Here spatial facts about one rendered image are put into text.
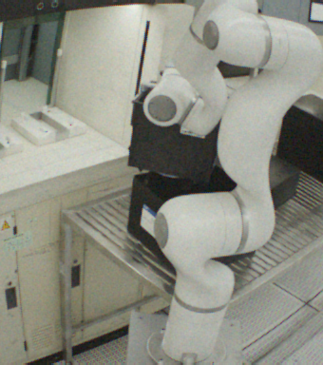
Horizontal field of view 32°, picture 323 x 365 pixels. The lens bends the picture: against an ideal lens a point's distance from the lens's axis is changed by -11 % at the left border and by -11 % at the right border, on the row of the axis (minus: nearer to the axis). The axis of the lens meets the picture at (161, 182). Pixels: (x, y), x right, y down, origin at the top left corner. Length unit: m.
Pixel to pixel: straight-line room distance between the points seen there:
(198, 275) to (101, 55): 1.09
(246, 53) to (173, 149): 0.70
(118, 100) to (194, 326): 0.97
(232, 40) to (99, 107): 1.23
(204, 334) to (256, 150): 0.44
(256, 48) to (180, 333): 0.64
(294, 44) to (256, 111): 0.15
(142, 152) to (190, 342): 0.56
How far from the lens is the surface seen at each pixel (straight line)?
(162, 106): 1.27
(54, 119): 2.08
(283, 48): 0.91
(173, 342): 1.28
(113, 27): 1.95
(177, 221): 1.05
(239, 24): 0.87
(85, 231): 1.73
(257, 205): 1.08
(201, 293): 1.16
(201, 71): 1.18
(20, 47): 2.55
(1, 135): 1.95
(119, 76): 1.95
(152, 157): 1.56
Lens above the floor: 1.70
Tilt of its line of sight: 28 degrees down
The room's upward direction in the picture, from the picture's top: 9 degrees clockwise
